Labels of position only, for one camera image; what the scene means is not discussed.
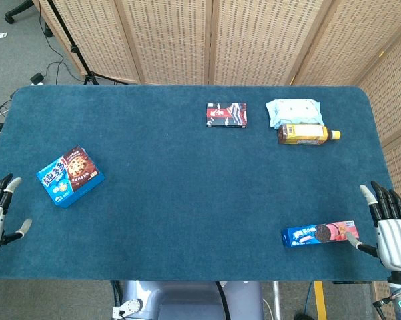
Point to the blue carpet table mat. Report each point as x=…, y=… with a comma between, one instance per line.
x=187, y=200

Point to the blue brown cookie box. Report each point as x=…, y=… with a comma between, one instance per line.
x=70, y=176

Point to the light blue wipes packet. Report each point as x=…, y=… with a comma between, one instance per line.
x=293, y=110

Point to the black office chair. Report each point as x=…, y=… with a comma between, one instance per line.
x=18, y=8

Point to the black tripod stand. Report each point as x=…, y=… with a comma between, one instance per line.
x=78, y=55

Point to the blue object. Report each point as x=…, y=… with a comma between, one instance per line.
x=313, y=234

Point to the metal table leg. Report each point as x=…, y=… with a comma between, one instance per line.
x=276, y=300

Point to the yellow label tea bottle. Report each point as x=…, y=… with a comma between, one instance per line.
x=303, y=134

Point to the black red flat box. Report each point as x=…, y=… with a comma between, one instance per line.
x=227, y=115

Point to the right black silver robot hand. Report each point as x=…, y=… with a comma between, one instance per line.
x=395, y=240

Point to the black power adapter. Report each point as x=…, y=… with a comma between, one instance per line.
x=37, y=78

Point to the grey robot torso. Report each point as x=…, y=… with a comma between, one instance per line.
x=187, y=300

